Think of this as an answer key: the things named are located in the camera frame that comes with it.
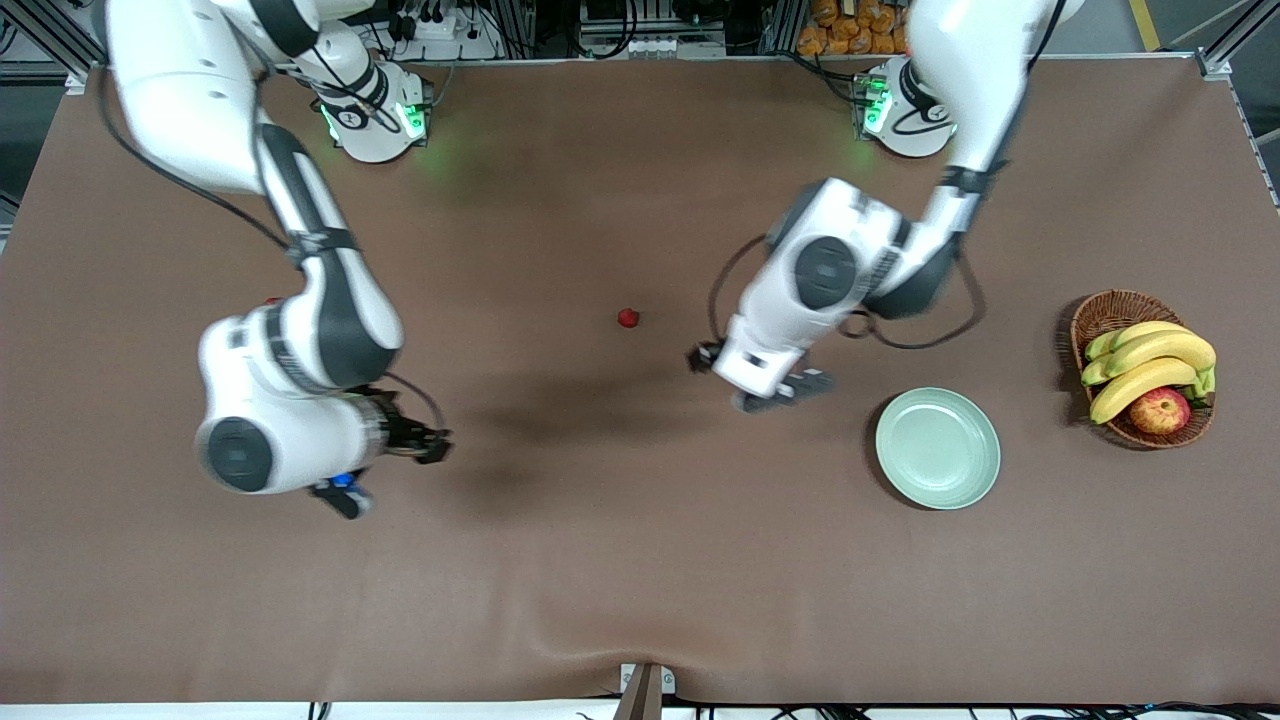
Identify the red apple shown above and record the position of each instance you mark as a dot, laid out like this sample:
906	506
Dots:
1160	411

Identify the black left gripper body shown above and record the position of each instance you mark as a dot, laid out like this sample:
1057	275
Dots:
703	359

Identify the grey metal table clamp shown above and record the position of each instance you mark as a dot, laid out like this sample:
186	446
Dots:
645	690

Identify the pale green plate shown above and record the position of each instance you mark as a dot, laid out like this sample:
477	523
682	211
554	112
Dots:
938	448

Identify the aluminium frame profile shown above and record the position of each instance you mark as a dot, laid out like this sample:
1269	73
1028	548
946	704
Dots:
60	50
1213	62

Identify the table cover cloth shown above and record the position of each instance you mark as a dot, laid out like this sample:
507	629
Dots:
600	550

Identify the brown wicker basket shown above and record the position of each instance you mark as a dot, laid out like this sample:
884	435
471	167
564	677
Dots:
1105	312

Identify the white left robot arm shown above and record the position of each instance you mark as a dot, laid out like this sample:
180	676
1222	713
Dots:
960	60

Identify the white power strip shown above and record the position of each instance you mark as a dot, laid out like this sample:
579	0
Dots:
445	28

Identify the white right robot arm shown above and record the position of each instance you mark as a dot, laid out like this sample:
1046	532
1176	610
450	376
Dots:
180	100

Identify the yellow banana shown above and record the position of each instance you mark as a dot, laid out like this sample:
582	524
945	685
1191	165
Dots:
1140	383
1140	333
1170	348

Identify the bag of orange buns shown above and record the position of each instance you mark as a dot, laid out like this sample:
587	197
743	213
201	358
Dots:
850	30

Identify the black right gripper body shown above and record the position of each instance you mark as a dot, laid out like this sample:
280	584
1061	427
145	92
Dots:
405	434

